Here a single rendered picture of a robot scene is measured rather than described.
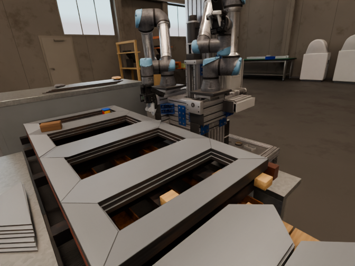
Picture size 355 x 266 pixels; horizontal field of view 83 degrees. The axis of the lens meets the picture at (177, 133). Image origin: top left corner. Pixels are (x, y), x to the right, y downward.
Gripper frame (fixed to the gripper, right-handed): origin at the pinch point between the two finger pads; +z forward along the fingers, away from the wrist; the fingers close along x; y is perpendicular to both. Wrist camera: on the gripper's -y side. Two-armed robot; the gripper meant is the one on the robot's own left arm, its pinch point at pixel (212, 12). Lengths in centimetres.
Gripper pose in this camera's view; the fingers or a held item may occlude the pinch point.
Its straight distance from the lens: 97.6
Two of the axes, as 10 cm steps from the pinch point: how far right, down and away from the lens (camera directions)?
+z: -3.7, 3.6, -8.6
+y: 1.8, 9.3, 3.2
